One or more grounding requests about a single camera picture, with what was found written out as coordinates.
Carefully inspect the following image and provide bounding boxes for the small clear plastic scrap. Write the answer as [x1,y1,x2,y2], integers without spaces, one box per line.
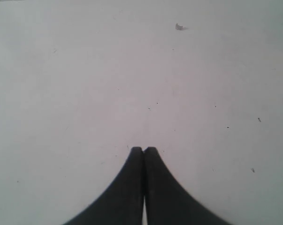
[175,23,188,31]

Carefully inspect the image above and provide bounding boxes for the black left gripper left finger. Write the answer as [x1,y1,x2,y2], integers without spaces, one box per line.
[66,147,145,225]

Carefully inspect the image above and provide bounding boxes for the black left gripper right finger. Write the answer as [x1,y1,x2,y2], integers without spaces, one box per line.
[144,147,229,225]

